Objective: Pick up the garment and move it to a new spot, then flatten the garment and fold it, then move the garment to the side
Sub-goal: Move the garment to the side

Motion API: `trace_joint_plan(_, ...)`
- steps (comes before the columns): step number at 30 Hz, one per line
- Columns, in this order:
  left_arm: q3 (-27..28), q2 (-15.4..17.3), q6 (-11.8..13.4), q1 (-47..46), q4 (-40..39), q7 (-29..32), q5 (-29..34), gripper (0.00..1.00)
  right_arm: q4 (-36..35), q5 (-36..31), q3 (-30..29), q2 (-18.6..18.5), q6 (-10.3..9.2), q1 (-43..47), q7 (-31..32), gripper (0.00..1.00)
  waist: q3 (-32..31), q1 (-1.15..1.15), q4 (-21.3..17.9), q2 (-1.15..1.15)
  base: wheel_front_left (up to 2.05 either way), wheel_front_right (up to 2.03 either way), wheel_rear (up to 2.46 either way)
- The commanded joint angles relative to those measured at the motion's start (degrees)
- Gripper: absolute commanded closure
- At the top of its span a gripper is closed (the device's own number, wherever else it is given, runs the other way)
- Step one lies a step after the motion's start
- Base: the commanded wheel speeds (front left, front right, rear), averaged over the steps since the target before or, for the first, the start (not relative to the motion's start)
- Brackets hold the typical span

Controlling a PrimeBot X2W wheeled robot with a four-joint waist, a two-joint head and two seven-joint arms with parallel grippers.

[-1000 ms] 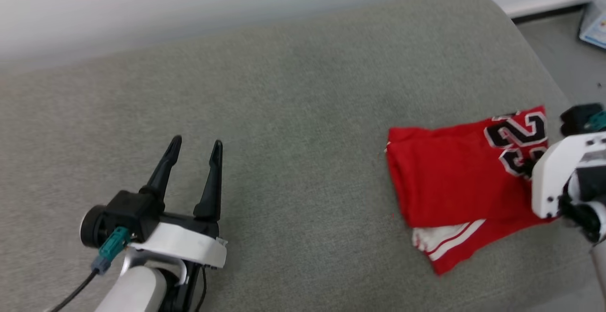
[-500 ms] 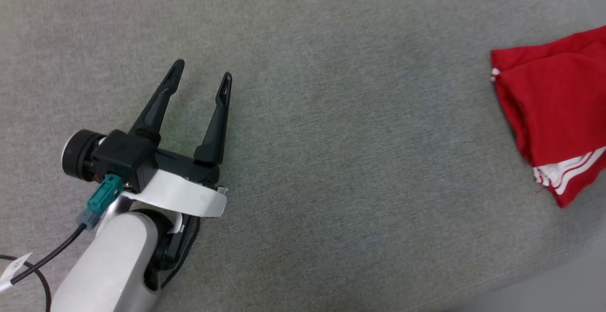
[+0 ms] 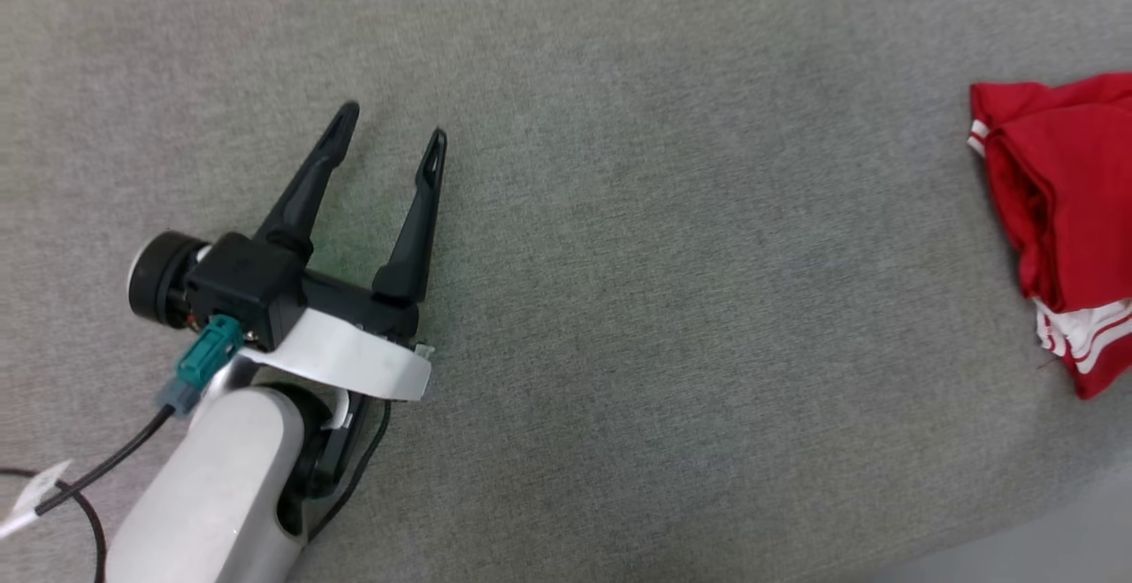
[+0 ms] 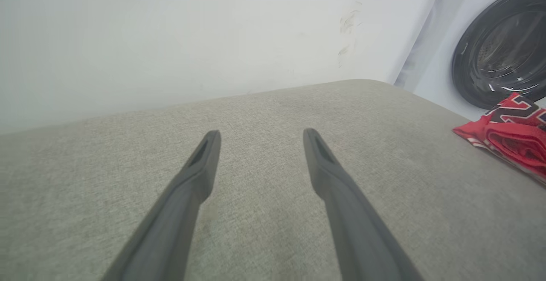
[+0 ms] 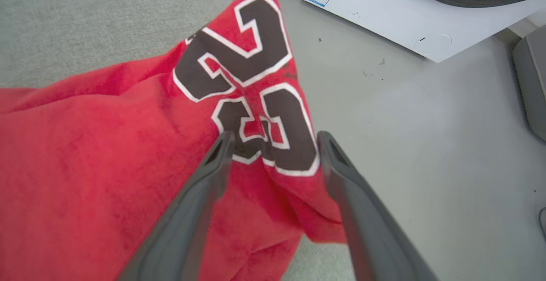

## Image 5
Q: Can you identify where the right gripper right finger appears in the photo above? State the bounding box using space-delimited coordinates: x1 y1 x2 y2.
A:
317 130 439 281

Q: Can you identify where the white washing machine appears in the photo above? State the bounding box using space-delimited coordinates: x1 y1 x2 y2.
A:
303 0 546 63

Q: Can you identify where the grey rounded plastic object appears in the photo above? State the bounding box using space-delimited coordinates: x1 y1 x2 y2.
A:
512 24 546 142

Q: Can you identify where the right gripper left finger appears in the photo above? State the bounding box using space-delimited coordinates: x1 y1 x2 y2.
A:
116 130 236 281

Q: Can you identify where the red basketball jersey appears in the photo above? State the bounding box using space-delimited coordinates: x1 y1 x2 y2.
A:
0 0 347 281

